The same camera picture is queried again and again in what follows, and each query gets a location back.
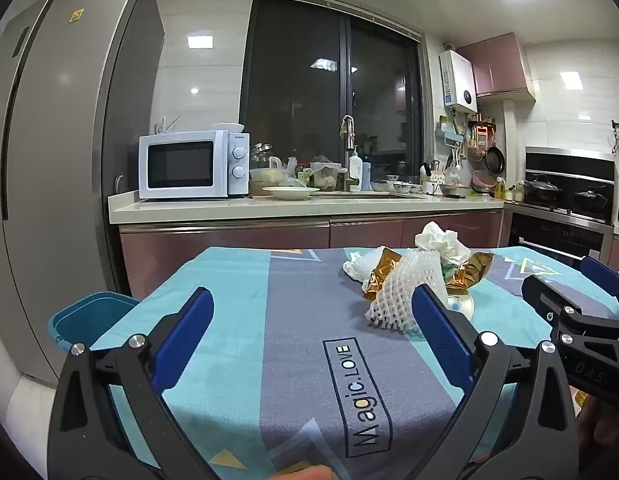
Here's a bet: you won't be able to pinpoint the large white tissue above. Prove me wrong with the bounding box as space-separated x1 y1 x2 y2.
414 221 471 265

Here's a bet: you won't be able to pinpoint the steel sink faucet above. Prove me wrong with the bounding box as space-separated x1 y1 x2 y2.
339 115 361 192

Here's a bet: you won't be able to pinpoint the white soap bottle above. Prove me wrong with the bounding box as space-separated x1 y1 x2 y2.
347 146 364 192

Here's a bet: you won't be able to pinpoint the white blue-dotted paper cup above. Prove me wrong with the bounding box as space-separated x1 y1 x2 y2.
447 295 476 322

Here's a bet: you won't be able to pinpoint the person's right hand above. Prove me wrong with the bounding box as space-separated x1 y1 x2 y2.
577 396 619 462

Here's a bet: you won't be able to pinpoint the white shallow plate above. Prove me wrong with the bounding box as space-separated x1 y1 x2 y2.
262 186 320 201

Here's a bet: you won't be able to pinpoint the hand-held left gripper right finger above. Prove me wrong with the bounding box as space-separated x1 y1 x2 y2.
411 284 583 480

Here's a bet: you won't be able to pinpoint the blue wall rack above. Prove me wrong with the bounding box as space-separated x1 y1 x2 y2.
436 120 466 147

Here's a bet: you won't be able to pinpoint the clear plastic food container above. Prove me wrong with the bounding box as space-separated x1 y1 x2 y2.
250 167 286 197

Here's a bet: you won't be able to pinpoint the gold foil wrapper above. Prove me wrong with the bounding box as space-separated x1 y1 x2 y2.
362 247 405 302
444 252 494 297

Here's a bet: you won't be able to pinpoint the dark kitchen window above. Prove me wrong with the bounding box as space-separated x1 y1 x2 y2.
242 0 426 183

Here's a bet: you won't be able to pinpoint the blue plastic bin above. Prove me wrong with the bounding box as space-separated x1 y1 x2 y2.
47 291 140 354

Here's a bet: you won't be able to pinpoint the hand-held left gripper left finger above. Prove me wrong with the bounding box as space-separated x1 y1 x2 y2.
47 286 215 480

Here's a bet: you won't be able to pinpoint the teal grey printed tablecloth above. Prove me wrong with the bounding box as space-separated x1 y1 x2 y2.
90 246 619 480

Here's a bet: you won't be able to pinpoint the black hanging frying pan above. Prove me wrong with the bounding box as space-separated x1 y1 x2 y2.
483 146 507 174

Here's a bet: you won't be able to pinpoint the white microwave oven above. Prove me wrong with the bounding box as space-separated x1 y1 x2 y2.
138 130 252 201

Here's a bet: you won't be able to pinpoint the pink wall cabinet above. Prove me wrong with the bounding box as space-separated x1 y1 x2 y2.
454 32 536 99

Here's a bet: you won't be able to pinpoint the small white tissue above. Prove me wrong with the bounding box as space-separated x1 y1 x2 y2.
343 251 385 282

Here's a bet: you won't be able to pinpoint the person's left hand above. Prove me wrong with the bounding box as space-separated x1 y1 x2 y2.
272 465 337 480

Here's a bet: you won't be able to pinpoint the white water heater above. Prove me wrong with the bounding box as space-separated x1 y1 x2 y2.
438 50 478 112

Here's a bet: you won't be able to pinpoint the black built-in oven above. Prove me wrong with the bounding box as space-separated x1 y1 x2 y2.
507 207 615 272

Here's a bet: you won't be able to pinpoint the pink base cabinets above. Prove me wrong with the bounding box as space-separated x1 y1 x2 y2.
120 210 505 301

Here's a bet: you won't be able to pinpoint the black wok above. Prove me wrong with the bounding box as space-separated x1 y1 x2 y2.
523 175 563 207
573 189 609 212

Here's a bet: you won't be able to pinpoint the white foam fruit net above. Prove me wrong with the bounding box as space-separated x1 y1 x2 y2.
364 247 460 334

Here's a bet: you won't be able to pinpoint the grey refrigerator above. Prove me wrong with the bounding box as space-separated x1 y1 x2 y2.
0 0 166 386

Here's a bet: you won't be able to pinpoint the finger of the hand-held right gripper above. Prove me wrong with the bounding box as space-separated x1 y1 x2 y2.
581 256 619 307
521 275 598 323

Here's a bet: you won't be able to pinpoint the white kitchen counter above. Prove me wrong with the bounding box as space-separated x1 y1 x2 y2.
108 191 505 225

